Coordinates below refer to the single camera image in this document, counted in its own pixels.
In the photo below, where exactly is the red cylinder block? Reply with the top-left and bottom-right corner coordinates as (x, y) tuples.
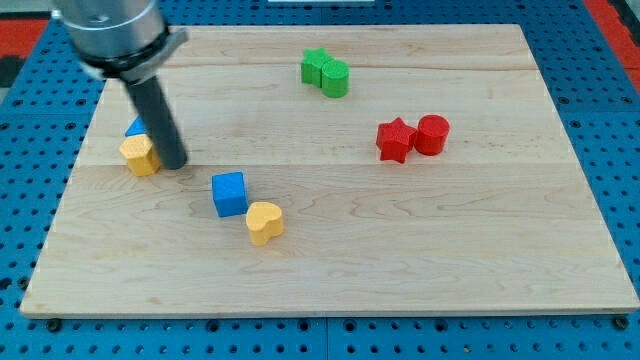
(414, 114), (450, 156)

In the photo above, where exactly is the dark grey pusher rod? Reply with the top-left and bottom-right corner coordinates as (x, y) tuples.
(125, 77), (188, 170)

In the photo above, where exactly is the green cylinder block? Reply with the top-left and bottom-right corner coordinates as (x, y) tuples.
(321, 59), (350, 98)

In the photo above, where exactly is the red star block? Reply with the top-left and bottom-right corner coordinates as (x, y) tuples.
(376, 117), (417, 164)

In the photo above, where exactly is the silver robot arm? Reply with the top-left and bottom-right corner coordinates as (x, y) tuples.
(52, 0), (188, 84)

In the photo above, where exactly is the yellow hexagon block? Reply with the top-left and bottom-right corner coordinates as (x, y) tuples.
(119, 134), (161, 177)

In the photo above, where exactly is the yellow heart block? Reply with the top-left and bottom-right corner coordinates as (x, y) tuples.
(245, 202), (285, 246)

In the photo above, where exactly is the green star block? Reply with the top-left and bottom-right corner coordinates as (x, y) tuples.
(300, 47), (333, 88)

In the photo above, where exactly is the blue cube block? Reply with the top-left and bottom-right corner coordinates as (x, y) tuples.
(212, 172), (248, 217)

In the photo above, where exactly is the light wooden board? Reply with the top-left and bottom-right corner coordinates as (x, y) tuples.
(20, 24), (639, 319)

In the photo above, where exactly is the blue triangle block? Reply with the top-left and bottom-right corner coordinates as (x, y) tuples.
(124, 117), (146, 137)

